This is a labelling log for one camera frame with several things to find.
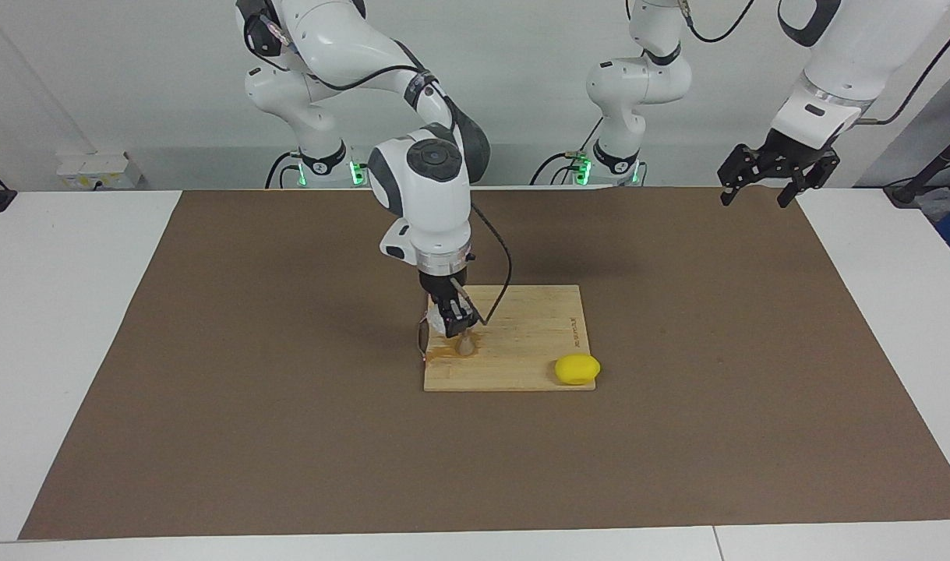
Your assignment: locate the black arm base cable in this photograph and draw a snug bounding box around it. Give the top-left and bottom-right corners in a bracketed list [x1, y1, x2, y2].
[531, 152, 592, 186]
[265, 151, 301, 189]

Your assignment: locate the brown table mat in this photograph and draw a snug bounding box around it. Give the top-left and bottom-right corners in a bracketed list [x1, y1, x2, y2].
[19, 185, 950, 541]

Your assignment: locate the black stand pole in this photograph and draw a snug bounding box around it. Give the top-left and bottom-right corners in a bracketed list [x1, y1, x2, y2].
[884, 125, 950, 207]

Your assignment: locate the yellow lemon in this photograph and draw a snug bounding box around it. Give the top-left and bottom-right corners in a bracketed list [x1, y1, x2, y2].
[554, 353, 602, 386]

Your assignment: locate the wooden cutting board, metal handle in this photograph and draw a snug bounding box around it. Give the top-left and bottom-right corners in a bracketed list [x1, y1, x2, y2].
[415, 284, 598, 393]

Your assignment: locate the white wall socket box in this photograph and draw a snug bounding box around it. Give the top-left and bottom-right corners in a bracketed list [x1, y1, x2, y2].
[56, 152, 143, 190]

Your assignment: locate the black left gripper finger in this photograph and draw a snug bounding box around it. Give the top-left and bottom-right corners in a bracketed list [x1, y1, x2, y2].
[777, 150, 840, 209]
[718, 144, 765, 207]

